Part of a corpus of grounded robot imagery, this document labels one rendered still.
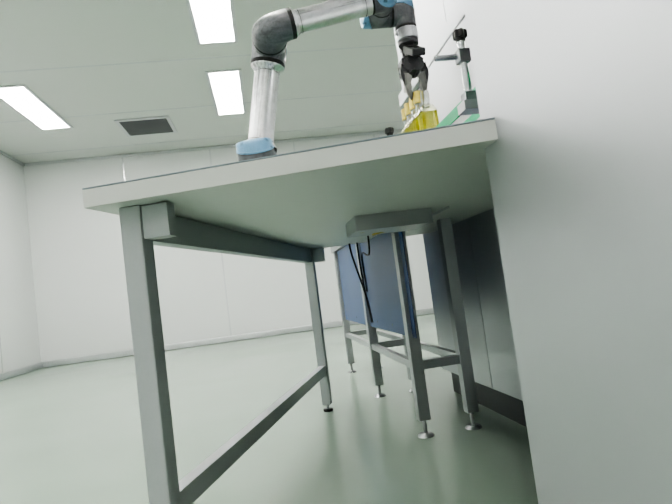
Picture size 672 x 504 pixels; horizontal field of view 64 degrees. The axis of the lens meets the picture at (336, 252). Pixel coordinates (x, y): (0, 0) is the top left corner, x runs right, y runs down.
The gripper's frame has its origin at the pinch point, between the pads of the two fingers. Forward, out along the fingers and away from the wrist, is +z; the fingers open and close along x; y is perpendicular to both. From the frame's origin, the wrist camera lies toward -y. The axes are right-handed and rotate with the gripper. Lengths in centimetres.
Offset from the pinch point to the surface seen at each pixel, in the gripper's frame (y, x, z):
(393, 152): -97, 36, 43
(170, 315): 582, 197, 68
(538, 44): -116, 21, 36
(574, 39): -123, 21, 39
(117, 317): 582, 266, 61
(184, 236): -62, 74, 48
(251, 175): -90, 59, 43
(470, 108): -78, 15, 31
